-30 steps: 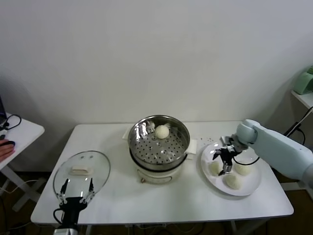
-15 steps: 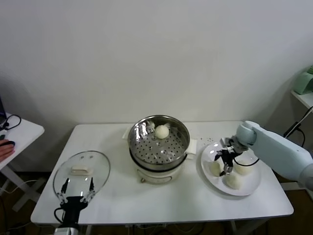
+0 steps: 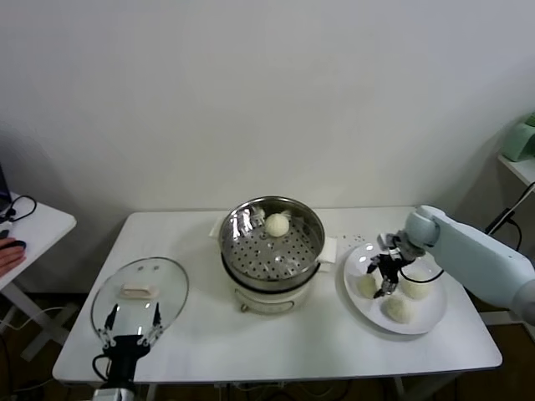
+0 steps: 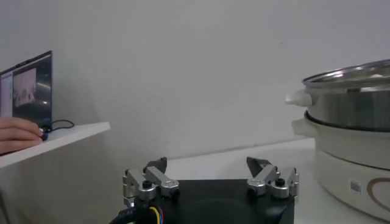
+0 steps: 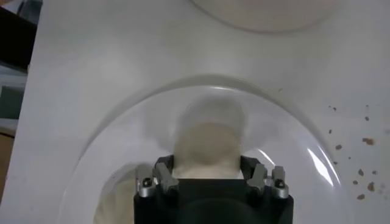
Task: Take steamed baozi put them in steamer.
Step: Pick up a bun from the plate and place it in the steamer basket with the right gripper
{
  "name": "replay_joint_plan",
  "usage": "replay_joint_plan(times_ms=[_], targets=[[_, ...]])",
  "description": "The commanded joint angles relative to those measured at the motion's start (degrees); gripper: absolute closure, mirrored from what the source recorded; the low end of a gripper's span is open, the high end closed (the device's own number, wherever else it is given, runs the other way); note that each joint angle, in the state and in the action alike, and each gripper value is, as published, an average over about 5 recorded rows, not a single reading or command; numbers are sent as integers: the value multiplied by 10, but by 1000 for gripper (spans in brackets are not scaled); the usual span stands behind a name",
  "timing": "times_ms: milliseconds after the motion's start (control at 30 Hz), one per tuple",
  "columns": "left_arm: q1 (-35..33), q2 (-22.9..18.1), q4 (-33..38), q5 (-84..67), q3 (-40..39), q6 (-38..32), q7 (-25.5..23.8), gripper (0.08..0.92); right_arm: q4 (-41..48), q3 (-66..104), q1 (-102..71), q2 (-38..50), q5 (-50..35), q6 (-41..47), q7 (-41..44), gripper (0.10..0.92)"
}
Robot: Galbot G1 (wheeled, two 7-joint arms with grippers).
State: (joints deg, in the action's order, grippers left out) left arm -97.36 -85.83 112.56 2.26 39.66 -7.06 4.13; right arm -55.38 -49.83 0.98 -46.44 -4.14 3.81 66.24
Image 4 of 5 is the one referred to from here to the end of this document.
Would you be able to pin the cream electric cooking pot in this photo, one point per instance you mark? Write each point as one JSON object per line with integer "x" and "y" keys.
{"x": 341, "y": 152}

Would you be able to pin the stainless steel steamer basket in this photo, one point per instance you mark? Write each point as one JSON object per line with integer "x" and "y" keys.
{"x": 347, "y": 109}

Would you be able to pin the white table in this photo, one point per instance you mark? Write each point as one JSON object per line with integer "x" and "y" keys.
{"x": 213, "y": 164}

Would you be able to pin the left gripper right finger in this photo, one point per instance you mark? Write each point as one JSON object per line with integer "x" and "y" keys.
{"x": 265, "y": 176}

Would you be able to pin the bare person hand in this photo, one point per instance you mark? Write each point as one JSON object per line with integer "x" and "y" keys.
{"x": 15, "y": 134}

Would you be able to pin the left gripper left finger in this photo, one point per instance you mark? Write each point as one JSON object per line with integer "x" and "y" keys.
{"x": 155, "y": 178}

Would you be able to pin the white side desk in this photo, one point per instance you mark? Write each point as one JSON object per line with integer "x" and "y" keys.
{"x": 73, "y": 135}

